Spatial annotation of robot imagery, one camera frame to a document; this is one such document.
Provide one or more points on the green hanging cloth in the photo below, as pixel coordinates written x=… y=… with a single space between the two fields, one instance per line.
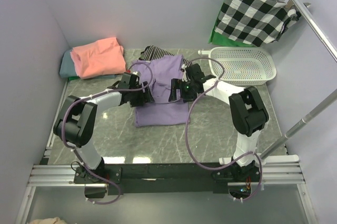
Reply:
x=220 y=40

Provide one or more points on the green folded t shirt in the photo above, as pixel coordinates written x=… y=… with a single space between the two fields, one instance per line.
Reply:
x=73 y=78

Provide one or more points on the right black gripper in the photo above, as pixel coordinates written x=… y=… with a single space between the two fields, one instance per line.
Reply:
x=175 y=90

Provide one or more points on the black base beam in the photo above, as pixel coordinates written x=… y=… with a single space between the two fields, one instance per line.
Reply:
x=164 y=177

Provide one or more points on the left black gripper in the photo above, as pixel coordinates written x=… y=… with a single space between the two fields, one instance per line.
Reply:
x=145 y=96

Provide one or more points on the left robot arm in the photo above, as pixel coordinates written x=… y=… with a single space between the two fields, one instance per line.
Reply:
x=76 y=119

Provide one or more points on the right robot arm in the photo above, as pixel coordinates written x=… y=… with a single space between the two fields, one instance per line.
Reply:
x=248 y=112

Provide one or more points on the pink folded t shirt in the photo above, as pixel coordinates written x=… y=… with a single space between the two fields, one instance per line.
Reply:
x=104 y=45

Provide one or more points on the white plastic laundry basket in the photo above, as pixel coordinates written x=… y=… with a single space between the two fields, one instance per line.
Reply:
x=242 y=66

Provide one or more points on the beige cloth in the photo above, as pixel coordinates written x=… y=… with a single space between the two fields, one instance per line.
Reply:
x=55 y=220

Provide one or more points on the silver diagonal rack pole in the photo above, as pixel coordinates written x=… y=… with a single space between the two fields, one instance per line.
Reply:
x=300 y=124

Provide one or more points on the grey-blue folded t shirt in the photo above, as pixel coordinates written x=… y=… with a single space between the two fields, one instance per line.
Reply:
x=65 y=66

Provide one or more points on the purple t shirt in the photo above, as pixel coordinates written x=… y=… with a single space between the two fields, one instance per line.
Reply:
x=158 y=73

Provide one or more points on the black white checkered cloth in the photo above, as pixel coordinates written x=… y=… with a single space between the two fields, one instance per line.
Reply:
x=256 y=22

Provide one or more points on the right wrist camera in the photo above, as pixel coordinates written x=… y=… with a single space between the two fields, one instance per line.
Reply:
x=185 y=77

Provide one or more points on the white rack foot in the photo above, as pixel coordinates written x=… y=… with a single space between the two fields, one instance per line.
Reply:
x=204 y=53

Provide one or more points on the aluminium rail frame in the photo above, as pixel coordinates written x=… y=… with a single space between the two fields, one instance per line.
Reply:
x=51 y=191

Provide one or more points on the silver metal rack pole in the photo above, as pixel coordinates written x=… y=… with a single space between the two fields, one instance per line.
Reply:
x=315 y=28

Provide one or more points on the black white striped shirt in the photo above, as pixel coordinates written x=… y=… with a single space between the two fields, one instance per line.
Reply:
x=158 y=55

